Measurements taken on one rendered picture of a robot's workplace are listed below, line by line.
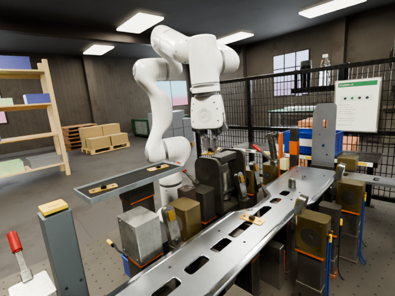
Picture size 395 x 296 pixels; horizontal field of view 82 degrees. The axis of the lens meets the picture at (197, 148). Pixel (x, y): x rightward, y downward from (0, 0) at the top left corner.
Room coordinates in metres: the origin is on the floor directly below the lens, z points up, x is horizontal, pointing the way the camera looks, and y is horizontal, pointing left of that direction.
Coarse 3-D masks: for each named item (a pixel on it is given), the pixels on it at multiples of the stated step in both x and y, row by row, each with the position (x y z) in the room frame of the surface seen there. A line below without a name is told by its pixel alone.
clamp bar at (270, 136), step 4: (268, 136) 1.14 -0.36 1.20; (272, 136) 1.14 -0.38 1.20; (276, 136) 1.12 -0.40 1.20; (268, 140) 1.14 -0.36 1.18; (272, 140) 1.14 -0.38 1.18; (272, 144) 1.13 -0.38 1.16; (272, 148) 1.13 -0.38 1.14; (272, 152) 1.13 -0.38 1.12; (276, 152) 1.15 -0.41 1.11; (272, 156) 1.13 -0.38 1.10; (276, 156) 1.14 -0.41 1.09; (276, 160) 1.14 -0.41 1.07
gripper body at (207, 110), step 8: (200, 96) 0.69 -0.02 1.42; (208, 96) 0.68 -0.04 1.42; (216, 96) 0.67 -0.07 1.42; (192, 104) 0.71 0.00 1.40; (200, 104) 0.69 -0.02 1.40; (208, 104) 0.68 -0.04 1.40; (216, 104) 0.67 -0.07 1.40; (192, 112) 0.71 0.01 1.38; (200, 112) 0.69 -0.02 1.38; (208, 112) 0.68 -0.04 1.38; (216, 112) 0.67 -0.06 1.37; (224, 112) 0.70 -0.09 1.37; (192, 120) 0.71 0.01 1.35; (200, 120) 0.69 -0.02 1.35; (208, 120) 0.68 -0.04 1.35; (216, 120) 0.67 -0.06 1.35; (200, 128) 0.69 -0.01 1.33; (208, 128) 0.68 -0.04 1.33; (216, 128) 0.67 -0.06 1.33
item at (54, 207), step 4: (56, 200) 0.63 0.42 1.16; (60, 200) 0.63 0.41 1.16; (44, 204) 0.60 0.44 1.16; (48, 204) 0.60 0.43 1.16; (52, 204) 0.60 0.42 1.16; (56, 204) 0.60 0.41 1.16; (60, 204) 0.60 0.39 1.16; (64, 204) 0.59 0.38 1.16; (40, 208) 0.58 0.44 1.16; (44, 208) 0.58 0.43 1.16; (48, 208) 0.58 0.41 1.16; (52, 208) 0.57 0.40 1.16; (56, 208) 0.58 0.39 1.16; (60, 208) 0.58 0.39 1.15; (64, 208) 0.59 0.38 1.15; (44, 212) 0.56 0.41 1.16; (48, 212) 0.56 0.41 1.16; (52, 212) 0.57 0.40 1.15; (56, 212) 0.59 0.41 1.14
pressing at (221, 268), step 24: (312, 168) 1.18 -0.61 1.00; (264, 192) 0.93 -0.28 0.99; (312, 192) 0.88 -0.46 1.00; (264, 216) 0.72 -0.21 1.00; (288, 216) 0.72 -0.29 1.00; (192, 240) 0.61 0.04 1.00; (216, 240) 0.61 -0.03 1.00; (240, 240) 0.60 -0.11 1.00; (264, 240) 0.59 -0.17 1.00; (168, 264) 0.52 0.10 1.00; (216, 264) 0.51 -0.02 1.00; (240, 264) 0.51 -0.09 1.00; (120, 288) 0.45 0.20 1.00; (144, 288) 0.45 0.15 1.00; (192, 288) 0.44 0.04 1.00; (216, 288) 0.44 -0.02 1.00
